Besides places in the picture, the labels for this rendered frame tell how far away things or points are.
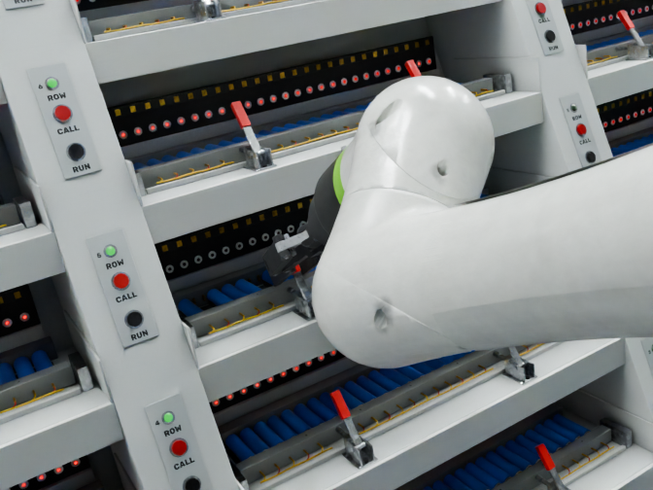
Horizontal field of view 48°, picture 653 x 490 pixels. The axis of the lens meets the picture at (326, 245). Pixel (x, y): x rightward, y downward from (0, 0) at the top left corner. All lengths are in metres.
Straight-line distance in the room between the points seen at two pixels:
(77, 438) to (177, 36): 0.46
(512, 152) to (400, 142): 0.67
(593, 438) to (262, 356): 0.57
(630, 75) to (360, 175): 0.79
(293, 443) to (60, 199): 0.40
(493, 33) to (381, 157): 0.67
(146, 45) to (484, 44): 0.55
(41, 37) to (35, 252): 0.23
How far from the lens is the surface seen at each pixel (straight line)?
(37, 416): 0.84
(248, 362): 0.85
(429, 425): 0.97
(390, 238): 0.48
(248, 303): 0.91
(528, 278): 0.39
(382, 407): 0.99
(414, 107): 0.55
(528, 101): 1.11
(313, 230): 0.72
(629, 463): 1.20
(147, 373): 0.81
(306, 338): 0.87
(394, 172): 0.52
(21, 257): 0.81
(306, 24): 0.96
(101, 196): 0.82
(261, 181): 0.87
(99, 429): 0.82
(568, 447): 1.19
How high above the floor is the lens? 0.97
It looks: 1 degrees down
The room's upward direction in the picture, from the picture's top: 19 degrees counter-clockwise
